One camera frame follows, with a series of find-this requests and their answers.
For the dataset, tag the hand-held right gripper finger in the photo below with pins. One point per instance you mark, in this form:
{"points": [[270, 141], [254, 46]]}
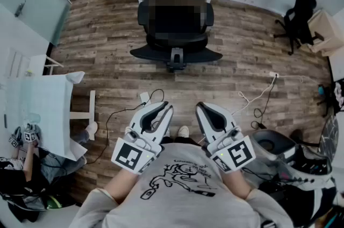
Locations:
{"points": [[203, 124], [228, 116]]}

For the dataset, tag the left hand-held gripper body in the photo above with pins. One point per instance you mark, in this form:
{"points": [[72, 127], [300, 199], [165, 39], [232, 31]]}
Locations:
{"points": [[126, 157]]}

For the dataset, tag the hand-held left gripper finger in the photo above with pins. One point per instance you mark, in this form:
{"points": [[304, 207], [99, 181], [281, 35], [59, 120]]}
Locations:
{"points": [[137, 119], [166, 122]]}

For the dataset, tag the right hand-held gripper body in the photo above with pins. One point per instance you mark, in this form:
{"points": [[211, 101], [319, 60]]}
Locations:
{"points": [[239, 154]]}

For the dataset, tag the black armrest office chair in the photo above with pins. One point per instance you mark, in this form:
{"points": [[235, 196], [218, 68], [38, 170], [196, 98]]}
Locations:
{"points": [[161, 55]]}

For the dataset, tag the person's right forearm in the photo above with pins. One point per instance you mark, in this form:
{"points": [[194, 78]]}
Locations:
{"points": [[237, 185]]}

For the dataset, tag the person's left forearm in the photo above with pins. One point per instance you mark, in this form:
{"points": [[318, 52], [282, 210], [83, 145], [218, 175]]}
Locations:
{"points": [[121, 186]]}

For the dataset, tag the black high-back swivel chair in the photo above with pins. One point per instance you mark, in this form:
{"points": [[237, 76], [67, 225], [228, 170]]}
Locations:
{"points": [[298, 20]]}

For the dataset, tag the person's black trousers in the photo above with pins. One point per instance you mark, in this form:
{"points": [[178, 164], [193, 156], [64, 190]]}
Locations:
{"points": [[172, 140]]}

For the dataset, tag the person's white shoe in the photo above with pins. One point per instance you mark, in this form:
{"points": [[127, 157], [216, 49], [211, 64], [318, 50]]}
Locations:
{"points": [[92, 128], [183, 131]]}

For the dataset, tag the white floor adapter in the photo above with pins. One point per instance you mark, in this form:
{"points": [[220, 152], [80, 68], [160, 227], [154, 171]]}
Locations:
{"points": [[144, 97]]}

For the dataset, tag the black stool base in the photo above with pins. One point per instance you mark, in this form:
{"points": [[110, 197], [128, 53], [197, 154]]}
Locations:
{"points": [[295, 135]]}

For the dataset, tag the white power strip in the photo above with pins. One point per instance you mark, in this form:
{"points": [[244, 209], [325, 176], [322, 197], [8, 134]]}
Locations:
{"points": [[274, 74]]}

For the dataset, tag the black jacket with white stripe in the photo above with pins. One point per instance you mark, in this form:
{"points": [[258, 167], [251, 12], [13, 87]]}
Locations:
{"points": [[293, 202]]}

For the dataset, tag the person's grey printed shirt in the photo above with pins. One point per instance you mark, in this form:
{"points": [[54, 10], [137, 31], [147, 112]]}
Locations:
{"points": [[188, 208]]}

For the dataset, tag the green round object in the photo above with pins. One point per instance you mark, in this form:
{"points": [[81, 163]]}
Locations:
{"points": [[53, 202]]}

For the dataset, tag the round marble table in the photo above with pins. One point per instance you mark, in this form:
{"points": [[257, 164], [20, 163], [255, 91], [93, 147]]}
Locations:
{"points": [[330, 135]]}

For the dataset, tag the black tripod with blue device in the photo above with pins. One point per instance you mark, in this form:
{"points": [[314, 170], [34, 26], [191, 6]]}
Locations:
{"points": [[321, 90]]}

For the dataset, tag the white cloth-covered table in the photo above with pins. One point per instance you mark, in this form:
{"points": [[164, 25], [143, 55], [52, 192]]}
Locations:
{"points": [[40, 103]]}

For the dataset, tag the clear glass cup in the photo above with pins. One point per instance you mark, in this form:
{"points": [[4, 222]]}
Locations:
{"points": [[33, 118]]}

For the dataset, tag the patterned white cloth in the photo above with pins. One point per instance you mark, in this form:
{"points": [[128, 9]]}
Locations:
{"points": [[339, 95]]}

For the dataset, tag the small green-capped bottle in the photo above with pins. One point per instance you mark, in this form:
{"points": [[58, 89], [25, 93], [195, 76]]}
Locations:
{"points": [[29, 73]]}

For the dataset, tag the beige cabinet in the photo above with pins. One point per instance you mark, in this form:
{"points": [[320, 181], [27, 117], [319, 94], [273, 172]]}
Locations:
{"points": [[328, 30]]}

